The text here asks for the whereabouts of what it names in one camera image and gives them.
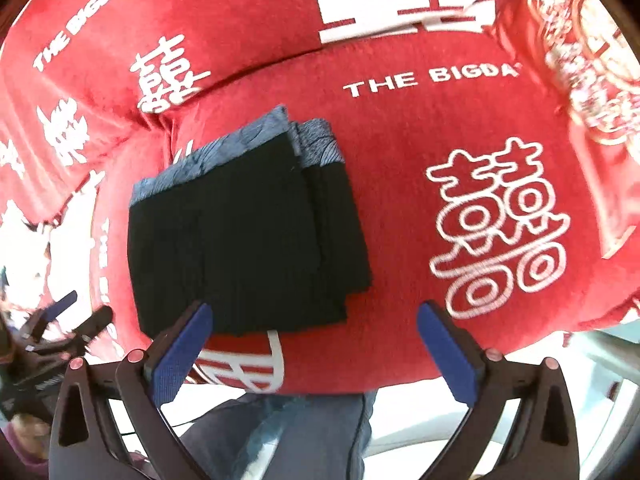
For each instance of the red printed blanket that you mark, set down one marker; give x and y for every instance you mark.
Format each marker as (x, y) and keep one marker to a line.
(400, 185)

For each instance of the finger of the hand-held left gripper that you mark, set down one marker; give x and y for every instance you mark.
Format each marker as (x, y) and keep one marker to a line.
(62, 303)
(94, 322)

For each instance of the dark navy pants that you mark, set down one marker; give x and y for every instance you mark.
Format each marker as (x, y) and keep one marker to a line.
(240, 240)

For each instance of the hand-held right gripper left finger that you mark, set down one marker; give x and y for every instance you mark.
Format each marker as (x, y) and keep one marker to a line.
(180, 355)

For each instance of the red printed quilt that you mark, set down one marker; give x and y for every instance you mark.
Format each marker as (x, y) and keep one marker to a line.
(250, 5)

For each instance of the red ornate printed pillow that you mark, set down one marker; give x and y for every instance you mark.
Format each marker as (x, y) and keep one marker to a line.
(575, 50)

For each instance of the person's blue jeans leg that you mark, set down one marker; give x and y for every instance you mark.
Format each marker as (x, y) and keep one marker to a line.
(280, 435)

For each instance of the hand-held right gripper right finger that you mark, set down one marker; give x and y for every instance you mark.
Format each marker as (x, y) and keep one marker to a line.
(447, 355)

